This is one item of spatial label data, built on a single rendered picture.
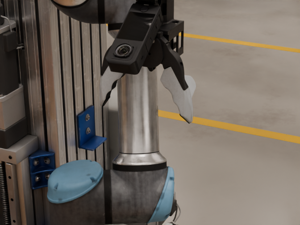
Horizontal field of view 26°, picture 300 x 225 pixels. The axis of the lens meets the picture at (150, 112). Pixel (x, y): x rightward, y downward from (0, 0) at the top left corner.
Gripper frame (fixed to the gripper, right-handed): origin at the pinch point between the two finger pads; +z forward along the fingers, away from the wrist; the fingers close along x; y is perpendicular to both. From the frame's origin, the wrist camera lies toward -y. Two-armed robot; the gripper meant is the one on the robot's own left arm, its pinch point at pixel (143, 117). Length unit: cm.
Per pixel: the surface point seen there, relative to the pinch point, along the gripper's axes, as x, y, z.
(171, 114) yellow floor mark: 127, 310, 152
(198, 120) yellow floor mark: 106, 309, 152
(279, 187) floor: 30, 243, 152
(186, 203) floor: 72, 205, 152
